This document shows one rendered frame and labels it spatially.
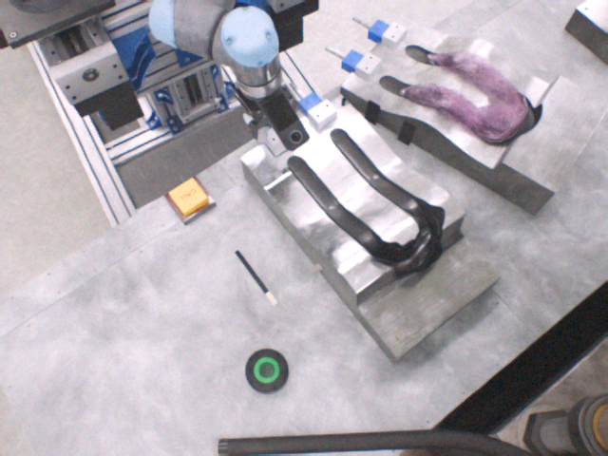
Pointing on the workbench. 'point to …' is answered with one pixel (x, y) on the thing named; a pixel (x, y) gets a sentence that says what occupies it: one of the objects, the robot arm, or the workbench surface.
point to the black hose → (322, 444)
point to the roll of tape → (262, 367)
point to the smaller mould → (591, 27)
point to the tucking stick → (256, 277)
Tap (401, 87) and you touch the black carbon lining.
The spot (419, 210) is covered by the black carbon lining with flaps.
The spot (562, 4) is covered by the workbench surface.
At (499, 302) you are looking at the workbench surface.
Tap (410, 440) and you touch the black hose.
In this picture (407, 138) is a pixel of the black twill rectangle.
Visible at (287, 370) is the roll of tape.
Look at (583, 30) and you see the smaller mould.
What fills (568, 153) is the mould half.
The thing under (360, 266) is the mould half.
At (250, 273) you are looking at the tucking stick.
